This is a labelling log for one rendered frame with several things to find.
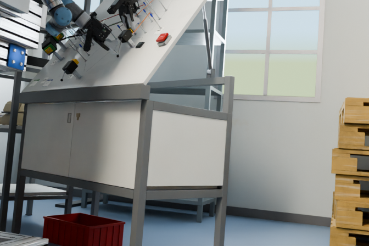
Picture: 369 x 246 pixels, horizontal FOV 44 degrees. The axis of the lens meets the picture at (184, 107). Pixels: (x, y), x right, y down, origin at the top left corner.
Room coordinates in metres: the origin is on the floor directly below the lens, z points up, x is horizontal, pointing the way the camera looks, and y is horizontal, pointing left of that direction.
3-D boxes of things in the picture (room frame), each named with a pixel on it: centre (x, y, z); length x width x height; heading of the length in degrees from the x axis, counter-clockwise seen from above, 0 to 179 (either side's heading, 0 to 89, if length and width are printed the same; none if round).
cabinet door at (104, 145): (2.24, 0.38, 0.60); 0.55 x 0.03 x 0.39; 45
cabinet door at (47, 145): (2.63, 0.77, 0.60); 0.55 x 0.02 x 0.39; 45
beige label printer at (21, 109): (3.11, 1.06, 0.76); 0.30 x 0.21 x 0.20; 138
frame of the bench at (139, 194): (2.64, 0.37, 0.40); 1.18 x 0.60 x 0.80; 45
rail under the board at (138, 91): (2.42, 0.59, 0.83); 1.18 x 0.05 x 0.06; 45
